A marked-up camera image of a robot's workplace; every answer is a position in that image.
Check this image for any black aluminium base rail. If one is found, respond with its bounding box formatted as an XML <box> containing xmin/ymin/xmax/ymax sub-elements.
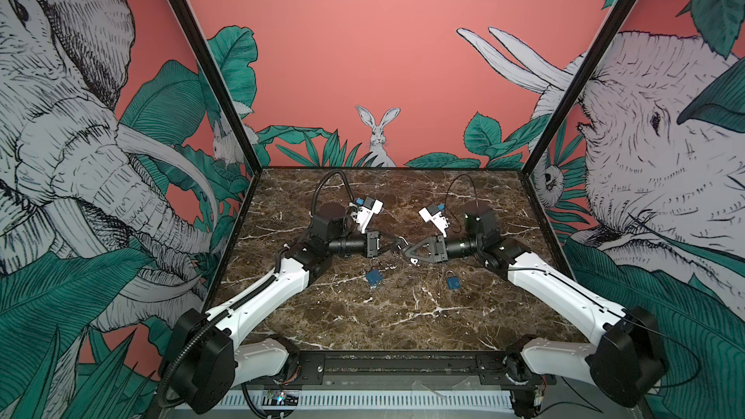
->
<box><xmin>165</xmin><ymin>350</ymin><xmax>627</xmax><ymax>388</ymax></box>

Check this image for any white ventilated cable duct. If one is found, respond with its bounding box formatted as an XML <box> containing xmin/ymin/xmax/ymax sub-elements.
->
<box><xmin>249</xmin><ymin>390</ymin><xmax>513</xmax><ymax>412</ymax></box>

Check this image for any blue padlock front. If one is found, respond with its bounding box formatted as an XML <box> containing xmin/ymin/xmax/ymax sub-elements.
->
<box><xmin>446</xmin><ymin>273</ymin><xmax>462</xmax><ymax>291</ymax></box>

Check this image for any black padlock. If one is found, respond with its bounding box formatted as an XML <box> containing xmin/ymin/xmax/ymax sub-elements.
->
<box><xmin>394</xmin><ymin>237</ymin><xmax>409</xmax><ymax>254</ymax></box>

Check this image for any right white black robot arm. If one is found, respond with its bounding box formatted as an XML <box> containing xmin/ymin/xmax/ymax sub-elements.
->
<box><xmin>405</xmin><ymin>201</ymin><xmax>669</xmax><ymax>407</ymax></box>

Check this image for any blue padlock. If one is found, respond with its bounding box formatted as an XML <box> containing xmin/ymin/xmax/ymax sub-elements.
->
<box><xmin>366</xmin><ymin>269</ymin><xmax>384</xmax><ymax>288</ymax></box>
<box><xmin>446</xmin><ymin>273</ymin><xmax>462</xmax><ymax>291</ymax></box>

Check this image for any left black frame post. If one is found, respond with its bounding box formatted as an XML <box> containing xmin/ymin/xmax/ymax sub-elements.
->
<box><xmin>168</xmin><ymin>0</ymin><xmax>263</xmax><ymax>178</ymax></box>

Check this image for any black frame post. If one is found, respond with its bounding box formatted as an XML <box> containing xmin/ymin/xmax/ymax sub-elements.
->
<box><xmin>168</xmin><ymin>0</ymin><xmax>263</xmax><ymax>178</ymax></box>
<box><xmin>521</xmin><ymin>0</ymin><xmax>638</xmax><ymax>177</ymax></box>

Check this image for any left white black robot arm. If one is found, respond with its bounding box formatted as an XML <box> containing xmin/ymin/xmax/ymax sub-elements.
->
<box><xmin>155</xmin><ymin>198</ymin><xmax>386</xmax><ymax>414</ymax></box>

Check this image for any right black frame post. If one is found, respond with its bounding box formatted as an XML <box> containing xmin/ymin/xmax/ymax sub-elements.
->
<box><xmin>521</xmin><ymin>0</ymin><xmax>638</xmax><ymax>177</ymax></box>

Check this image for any small green circuit board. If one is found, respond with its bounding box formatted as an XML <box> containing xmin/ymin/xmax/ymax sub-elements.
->
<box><xmin>262</xmin><ymin>390</ymin><xmax>301</xmax><ymax>409</ymax></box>

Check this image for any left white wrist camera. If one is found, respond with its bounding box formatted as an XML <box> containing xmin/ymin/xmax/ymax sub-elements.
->
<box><xmin>350</xmin><ymin>197</ymin><xmax>383</xmax><ymax>234</ymax></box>

